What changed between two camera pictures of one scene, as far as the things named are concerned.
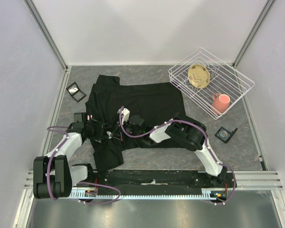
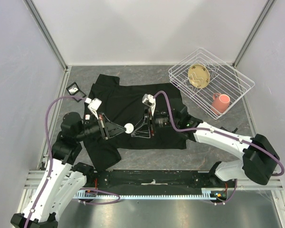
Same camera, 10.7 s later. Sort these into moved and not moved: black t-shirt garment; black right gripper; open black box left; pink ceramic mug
Moved: black right gripper
Not moved: pink ceramic mug; black t-shirt garment; open black box left
